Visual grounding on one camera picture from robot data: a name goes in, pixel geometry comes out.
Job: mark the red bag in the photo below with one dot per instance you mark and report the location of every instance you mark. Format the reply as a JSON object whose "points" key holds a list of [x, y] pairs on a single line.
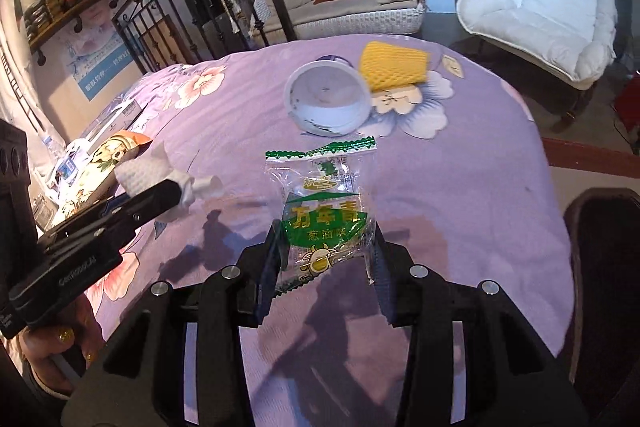
{"points": [[630, 102]]}

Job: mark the white tissue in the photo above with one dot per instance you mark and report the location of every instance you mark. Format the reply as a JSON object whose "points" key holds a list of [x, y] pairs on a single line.
{"points": [[142, 169]]}

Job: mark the white plastic bowl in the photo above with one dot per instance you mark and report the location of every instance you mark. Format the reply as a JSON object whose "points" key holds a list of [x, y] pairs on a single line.
{"points": [[325, 102]]}

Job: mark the clear plastic package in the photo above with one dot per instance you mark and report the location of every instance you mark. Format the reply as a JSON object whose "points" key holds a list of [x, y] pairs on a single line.
{"points": [[112, 117]]}

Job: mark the white padded lounge chair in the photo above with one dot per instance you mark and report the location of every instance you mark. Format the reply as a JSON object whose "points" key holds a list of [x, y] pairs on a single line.
{"points": [[545, 7]]}

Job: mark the purple floral bedsheet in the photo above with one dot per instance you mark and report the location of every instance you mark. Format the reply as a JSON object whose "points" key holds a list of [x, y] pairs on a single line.
{"points": [[475, 182]]}

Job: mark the black cabinet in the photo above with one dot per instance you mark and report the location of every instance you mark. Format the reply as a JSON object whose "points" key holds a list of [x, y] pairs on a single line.
{"points": [[200, 2]]}

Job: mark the black waste bin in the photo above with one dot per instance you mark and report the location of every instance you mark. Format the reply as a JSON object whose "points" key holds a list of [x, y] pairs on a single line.
{"points": [[610, 282]]}

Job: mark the yellow foam fruit net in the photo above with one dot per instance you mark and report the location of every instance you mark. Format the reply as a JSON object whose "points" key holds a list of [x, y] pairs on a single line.
{"points": [[392, 64]]}

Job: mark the wooden cabinet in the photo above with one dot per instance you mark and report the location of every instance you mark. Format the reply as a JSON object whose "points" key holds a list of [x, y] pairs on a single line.
{"points": [[160, 37]]}

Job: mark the person's left hand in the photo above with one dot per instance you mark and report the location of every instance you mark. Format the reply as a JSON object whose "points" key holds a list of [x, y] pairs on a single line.
{"points": [[55, 347]]}

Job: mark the wooden wall shelf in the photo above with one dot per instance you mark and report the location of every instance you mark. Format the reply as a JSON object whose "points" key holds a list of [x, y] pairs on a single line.
{"points": [[65, 14]]}

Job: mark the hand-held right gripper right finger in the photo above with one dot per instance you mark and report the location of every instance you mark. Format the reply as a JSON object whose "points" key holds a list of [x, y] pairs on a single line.
{"points": [[386, 297]]}

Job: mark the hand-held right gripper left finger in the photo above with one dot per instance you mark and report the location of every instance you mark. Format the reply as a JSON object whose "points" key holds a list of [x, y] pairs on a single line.
{"points": [[265, 277]]}

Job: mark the clear green-print snack wrapper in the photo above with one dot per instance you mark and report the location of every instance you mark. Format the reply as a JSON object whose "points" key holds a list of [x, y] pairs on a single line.
{"points": [[325, 227]]}

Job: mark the blue wall poster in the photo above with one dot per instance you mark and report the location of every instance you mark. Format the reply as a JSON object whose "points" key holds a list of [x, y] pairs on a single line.
{"points": [[95, 67]]}

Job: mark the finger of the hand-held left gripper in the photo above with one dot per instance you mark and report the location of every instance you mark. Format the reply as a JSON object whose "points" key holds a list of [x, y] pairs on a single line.
{"points": [[150, 203]]}

